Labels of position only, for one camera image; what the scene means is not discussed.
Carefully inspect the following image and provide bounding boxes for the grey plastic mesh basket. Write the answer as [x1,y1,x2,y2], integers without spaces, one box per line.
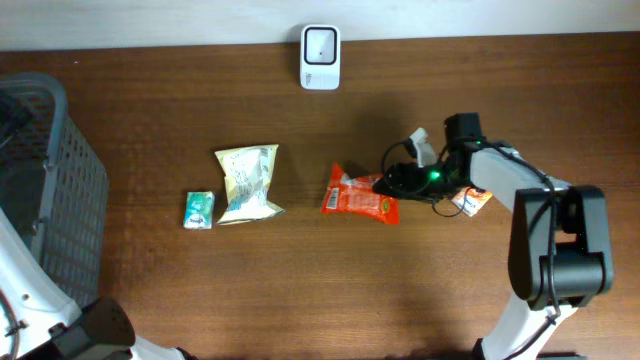
[1,73,109,307]

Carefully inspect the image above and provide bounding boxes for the red snack bag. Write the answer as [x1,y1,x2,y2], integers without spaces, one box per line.
[321,163,400,225]

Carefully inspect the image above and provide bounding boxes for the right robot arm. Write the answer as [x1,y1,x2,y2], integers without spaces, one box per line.
[373,113,614,359]

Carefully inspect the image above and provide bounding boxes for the orange small box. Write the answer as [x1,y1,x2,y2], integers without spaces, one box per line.
[451,187,493,217]

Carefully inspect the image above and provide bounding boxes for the cream snack bag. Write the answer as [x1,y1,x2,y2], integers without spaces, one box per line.
[215,144,285,225]

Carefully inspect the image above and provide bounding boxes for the teal tissue pack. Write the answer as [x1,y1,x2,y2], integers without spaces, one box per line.
[183,191,215,230]

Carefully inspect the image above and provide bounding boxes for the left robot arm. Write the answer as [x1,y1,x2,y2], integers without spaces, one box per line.
[1,215,194,360]

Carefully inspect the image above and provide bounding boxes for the white barcode scanner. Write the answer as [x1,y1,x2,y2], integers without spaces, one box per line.
[300,24,342,91]

